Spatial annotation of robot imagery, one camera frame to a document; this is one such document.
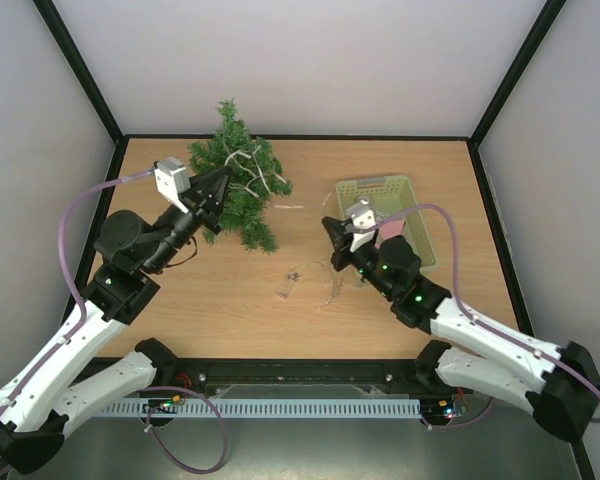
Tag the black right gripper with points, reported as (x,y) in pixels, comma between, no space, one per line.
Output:
(348,248)

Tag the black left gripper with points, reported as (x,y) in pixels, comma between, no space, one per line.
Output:
(204,204)

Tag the small green christmas tree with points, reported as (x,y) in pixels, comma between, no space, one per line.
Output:
(243,214)

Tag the clear led string lights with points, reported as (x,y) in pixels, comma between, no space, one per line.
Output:
(247,162)

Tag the clear battery box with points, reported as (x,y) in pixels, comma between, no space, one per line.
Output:
(287,284)

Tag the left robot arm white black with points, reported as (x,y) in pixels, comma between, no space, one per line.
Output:
(45,402)

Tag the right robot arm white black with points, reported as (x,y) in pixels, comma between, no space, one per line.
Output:
(559,386)

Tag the pink triangular paper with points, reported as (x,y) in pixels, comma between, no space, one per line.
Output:
(389,230)

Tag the green plastic basket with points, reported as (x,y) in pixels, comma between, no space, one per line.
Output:
(390,195)

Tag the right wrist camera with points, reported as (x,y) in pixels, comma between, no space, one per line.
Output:
(362,217)

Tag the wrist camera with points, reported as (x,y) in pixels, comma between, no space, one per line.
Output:
(172,181)
(362,217)

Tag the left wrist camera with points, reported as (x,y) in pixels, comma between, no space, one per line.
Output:
(172,181)

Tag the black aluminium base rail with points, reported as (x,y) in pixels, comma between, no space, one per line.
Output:
(388,376)

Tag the light blue cable duct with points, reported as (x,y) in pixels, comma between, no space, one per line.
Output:
(268,408)

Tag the black enclosure frame post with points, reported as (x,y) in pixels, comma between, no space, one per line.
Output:
(70,51)

